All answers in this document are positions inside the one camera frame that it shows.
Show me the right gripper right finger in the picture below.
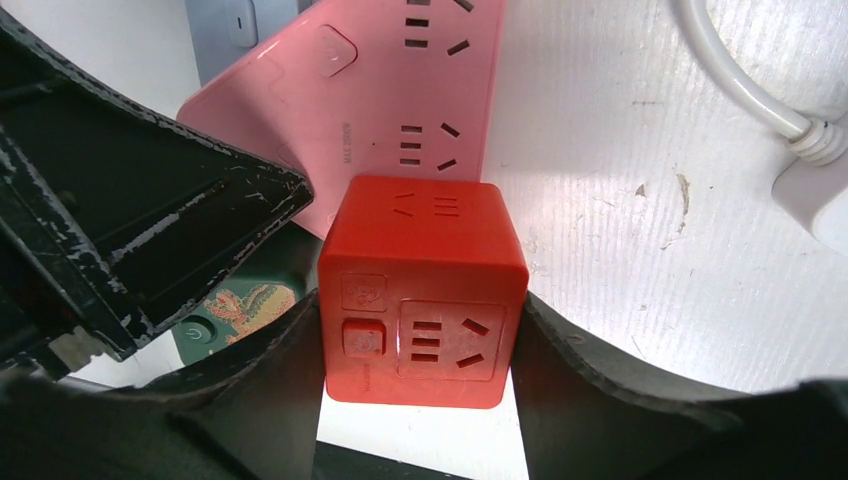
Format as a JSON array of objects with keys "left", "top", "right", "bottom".
[{"left": 511, "top": 295, "right": 847, "bottom": 479}]

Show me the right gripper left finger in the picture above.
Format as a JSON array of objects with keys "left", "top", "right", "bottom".
[{"left": 1, "top": 292, "right": 325, "bottom": 479}]

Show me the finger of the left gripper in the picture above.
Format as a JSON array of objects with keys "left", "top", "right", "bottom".
[{"left": 1, "top": 13, "right": 313, "bottom": 363}]

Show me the red cube socket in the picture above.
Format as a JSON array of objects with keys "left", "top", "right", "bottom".
[{"left": 318, "top": 176, "right": 529, "bottom": 409}]

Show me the pink triangular power strip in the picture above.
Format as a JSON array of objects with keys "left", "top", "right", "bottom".
[{"left": 177, "top": 0, "right": 506, "bottom": 237}]

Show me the white power strip cable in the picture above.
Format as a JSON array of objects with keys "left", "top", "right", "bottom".
[{"left": 674, "top": 0, "right": 848, "bottom": 167}]

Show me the white power strip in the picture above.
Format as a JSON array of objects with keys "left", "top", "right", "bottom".
[{"left": 771, "top": 154, "right": 847, "bottom": 256}]

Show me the green cube socket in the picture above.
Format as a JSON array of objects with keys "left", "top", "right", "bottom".
[{"left": 172, "top": 223, "right": 323, "bottom": 366}]

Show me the light blue plug box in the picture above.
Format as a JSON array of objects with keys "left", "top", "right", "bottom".
[{"left": 185, "top": 0, "right": 314, "bottom": 85}]

